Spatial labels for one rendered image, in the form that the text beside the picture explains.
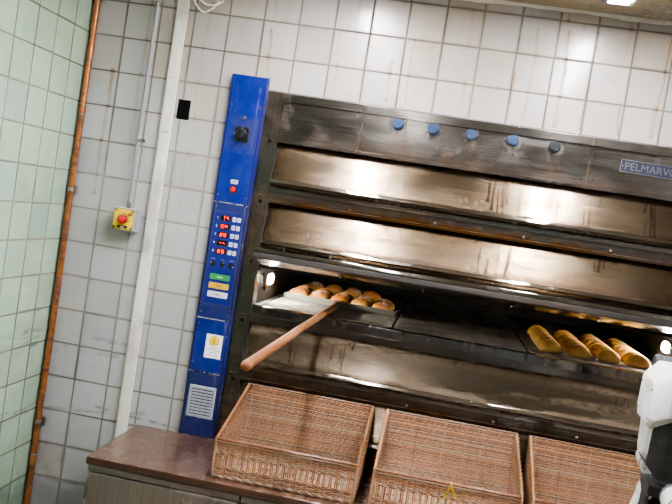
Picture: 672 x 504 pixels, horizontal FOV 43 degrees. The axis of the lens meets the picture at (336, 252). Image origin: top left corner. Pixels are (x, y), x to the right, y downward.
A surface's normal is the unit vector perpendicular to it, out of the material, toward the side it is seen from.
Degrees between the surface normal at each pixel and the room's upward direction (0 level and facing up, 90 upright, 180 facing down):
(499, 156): 90
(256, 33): 90
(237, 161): 90
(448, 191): 70
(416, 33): 90
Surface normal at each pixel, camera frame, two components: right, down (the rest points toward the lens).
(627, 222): -0.07, -0.31
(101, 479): -0.15, 0.06
